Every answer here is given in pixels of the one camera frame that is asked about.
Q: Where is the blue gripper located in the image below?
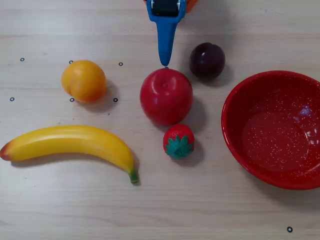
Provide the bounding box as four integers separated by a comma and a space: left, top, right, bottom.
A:
146, 0, 187, 68

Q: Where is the yellow plastic banana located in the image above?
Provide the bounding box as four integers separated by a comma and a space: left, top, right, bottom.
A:
0, 124, 140, 185

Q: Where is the red speckled bowl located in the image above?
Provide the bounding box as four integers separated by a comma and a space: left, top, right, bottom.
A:
221, 70, 320, 191

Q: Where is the dark purple plastic plum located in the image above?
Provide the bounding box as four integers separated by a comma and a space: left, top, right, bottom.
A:
188, 42, 226, 81

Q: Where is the red plastic apple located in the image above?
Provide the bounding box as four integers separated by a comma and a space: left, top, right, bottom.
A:
139, 67, 194, 127

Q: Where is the yellow orange plastic peach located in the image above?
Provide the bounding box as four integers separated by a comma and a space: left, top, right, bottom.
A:
61, 59, 107, 104

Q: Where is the red plastic strawberry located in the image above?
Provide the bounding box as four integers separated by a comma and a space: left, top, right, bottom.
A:
162, 124, 195, 160

